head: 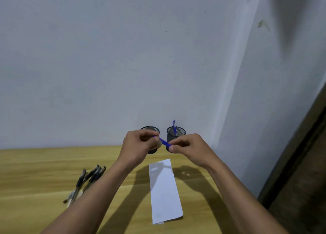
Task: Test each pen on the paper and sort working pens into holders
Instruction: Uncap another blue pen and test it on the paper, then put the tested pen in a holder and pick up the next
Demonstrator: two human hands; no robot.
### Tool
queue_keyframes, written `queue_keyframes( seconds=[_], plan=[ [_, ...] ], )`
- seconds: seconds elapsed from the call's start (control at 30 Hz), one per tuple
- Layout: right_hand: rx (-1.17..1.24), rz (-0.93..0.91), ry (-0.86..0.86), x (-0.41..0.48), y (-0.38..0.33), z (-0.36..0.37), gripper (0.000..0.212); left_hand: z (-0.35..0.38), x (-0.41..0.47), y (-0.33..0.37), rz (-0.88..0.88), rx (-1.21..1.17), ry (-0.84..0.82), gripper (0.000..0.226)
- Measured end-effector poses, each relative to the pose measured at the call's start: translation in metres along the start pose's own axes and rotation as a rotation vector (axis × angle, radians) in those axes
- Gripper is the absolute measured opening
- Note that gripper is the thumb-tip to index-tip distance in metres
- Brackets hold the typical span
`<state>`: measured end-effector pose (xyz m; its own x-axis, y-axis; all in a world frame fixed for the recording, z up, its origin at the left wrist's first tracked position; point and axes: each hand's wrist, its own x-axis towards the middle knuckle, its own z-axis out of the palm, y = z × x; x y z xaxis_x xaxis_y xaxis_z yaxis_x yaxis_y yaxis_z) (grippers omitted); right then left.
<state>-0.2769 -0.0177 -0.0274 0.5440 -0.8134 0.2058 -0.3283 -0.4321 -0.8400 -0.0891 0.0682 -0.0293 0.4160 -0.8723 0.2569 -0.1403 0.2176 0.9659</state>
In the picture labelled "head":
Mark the person's right forearm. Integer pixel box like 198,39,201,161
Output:
205,157,290,234

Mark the person's right hand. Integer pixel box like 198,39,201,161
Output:
168,133,219,170

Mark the white paper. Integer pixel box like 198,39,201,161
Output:
148,159,184,225

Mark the black mesh pen cup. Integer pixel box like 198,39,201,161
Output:
166,126,186,153
140,126,160,155

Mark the person's left forearm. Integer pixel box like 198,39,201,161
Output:
40,157,134,234

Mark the person's left hand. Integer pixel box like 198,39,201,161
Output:
117,129,162,170

